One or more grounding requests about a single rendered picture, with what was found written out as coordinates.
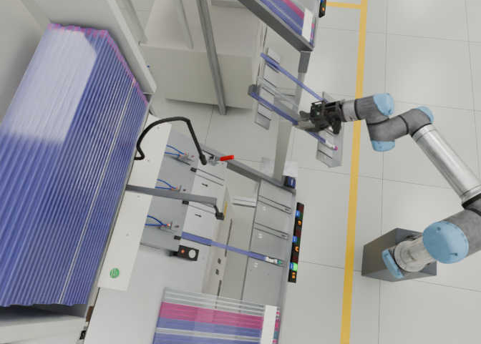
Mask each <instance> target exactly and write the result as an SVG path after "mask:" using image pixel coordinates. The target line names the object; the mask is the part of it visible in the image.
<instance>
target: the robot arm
mask: <svg viewBox="0 0 481 344"><path fill-rule="evenodd" d="M318 102H321V104H315V103H318ZM318 102H312V103H311V104H312V106H311V110H310V112H305V111H303V110H301V111H299V114H300V117H299V118H298V119H297V121H298V124H297V125H294V127H295V128H297V129H300V130H303V131H307V132H320V131H324V129H326V128H329V127H330V126H332V129H333V134H339V131H340V130H341V122H354V121H358V120H363V119H365V121H366V126H367V129H368V132H369V137H370V139H369V140H370V141H371V145H372V147H373V149H374V150H375V151H378V152H385V151H389V150H391V149H393V148H394V147H395V140H396V139H399V138H400V137H403V136H405V135H408V134H409V135H410V136H411V138H412V139H413V140H414V141H415V142H416V144H417V145H418V146H419V148H420V149H421V150H422V151H423V153H424V154H425V155H426V156H427V158H428V159H429V160H430V162H431V163H432V164H433V165H434V166H435V167H436V169H437V170H438V171H439V173H440V174H441V175H442V176H443V177H444V179H445V180H446V181H447V183H448V184H449V185H450V187H451V188H452V189H453V190H454V191H455V192H456V194H457V195H458V196H459V198H460V199H461V205H462V207H463V208H464V210H463V211H461V212H458V213H456V214H454V215H451V216H449V217H447V218H445V219H443V220H440V221H439V222H434V223H432V224H431V225H429V226H428V227H426V228H425V229H424V231H423V233H422V234H418V233H412V234H409V235H407V236H405V237H403V238H402V240H401V241H400V243H399V244H398V245H395V246H394V247H391V248H389V249H386V250H385V251H383V252H382V257H383V260H384V263H385V265H386V266H387V268H388V269H389V271H390V273H391V274H392V275H393V276H394V277H395V278H398V279H399V278H401V277H404V276H406V275H408V274H411V273H413V272H417V271H420V270H421V269H422V268H424V267H428V266H430V265H431V264H432V263H434V262H436V261H439V262H440V263H443V264H452V263H456V262H459V261H461V260H463V259H464V258H466V257H468V256H470V255H472V254H474V253H476V252H479V251H481V181H480V179H479V178H478V177H477V176H476V175H475V173H474V172H473V171H472V170H471V169H470V168H469V167H468V166H467V164H466V163H465V162H464V161H463V160H462V158H461V157H460V156H459V155H458V153H456V151H454V149H453V148H452V147H451V146H450V144H449V143H448V142H447V141H446V140H445V138H444V137H443V136H442V135H441V134H440V133H439V132H438V131H437V129H436V128H435V127H434V126H433V125H432V123H433V121H434V115H433V114H432V111H431V109H429V108H428V107H426V106H420V107H417V108H414V109H410V110H409V111H407V112H404V113H402V114H399V115H397V116H395V117H392V118H389V115H391V114H393V113H394V100H393V98H392V96H391V94H390V93H381V94H374V95H371V96H367V97H362V98H358V99H351V100H347V101H345V102H340V101H336V102H330V103H326V102H325V101H324V100H321V101H318ZM309 120H310V121H311V122H307V121H309Z"/></svg>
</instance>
